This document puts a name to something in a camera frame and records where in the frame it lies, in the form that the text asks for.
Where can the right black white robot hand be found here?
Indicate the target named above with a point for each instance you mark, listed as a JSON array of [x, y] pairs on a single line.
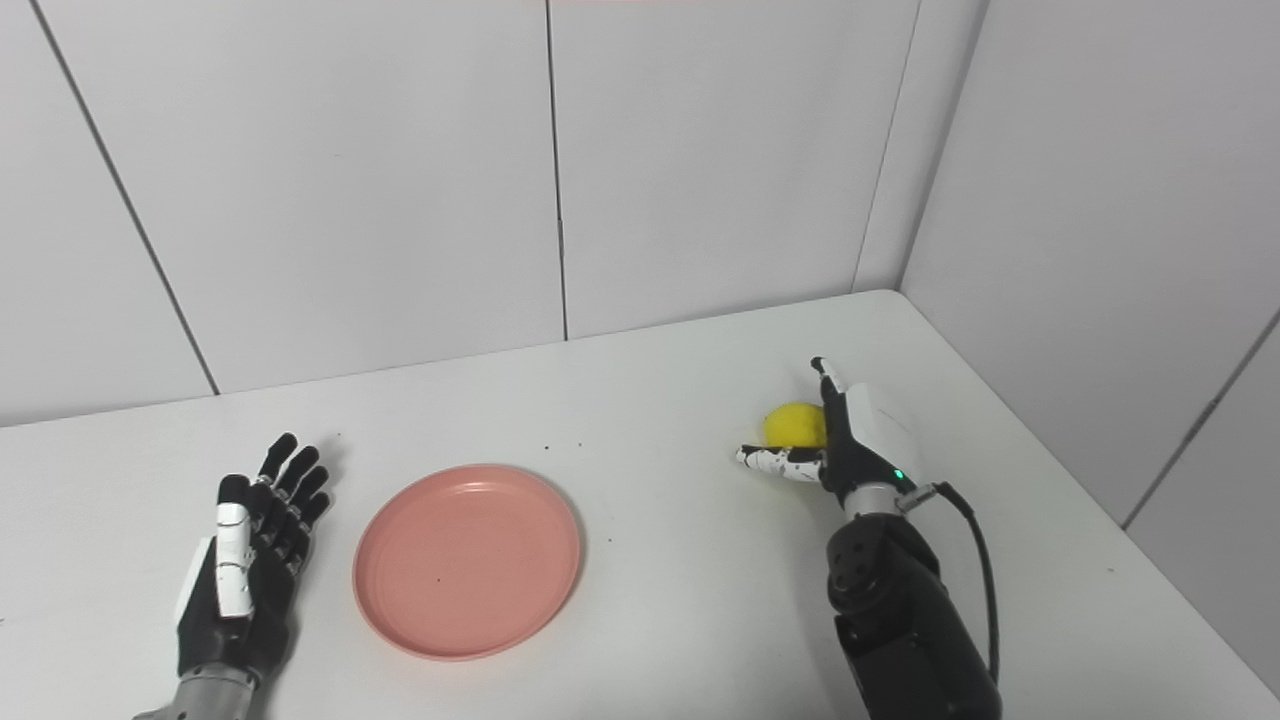
[[860, 440]]

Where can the yellow lemon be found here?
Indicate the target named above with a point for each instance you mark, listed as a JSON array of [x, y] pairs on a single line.
[[793, 424]]

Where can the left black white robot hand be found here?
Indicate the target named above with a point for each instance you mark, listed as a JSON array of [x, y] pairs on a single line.
[[240, 590]]

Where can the pink plate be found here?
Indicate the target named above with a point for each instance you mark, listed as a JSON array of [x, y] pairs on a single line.
[[467, 560]]

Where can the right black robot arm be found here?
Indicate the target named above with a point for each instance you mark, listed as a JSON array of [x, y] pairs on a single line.
[[900, 610]]

